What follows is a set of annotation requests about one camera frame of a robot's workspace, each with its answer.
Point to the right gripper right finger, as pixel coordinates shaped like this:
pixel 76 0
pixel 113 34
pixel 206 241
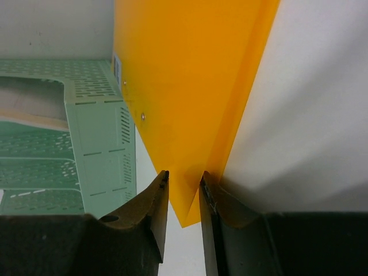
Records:
pixel 240 241

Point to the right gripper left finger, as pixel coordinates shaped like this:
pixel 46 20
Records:
pixel 128 241

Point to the orange plastic folder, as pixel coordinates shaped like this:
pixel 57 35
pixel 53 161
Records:
pixel 186 70

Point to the green file organizer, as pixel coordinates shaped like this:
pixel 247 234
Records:
pixel 89 169

